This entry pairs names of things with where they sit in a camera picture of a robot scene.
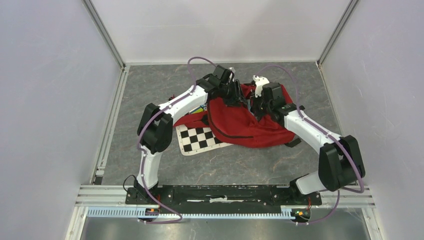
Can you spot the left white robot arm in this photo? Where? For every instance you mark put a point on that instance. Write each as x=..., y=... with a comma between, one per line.
x=155, y=130

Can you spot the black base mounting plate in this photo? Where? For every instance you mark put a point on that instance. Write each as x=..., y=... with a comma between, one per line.
x=219, y=199

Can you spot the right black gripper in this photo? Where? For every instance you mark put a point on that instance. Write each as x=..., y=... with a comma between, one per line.
x=253, y=108

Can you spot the black white chess mat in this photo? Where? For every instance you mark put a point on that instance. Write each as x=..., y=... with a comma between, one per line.
x=193, y=141

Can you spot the brown blue green block stack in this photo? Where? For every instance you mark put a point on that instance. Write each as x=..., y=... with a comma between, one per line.
x=198, y=109

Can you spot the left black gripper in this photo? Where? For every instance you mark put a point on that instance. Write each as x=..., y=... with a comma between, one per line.
x=238, y=97

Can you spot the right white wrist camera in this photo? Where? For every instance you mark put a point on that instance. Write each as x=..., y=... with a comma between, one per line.
x=259, y=82

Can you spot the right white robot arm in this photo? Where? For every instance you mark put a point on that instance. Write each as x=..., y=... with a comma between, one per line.
x=340, y=161

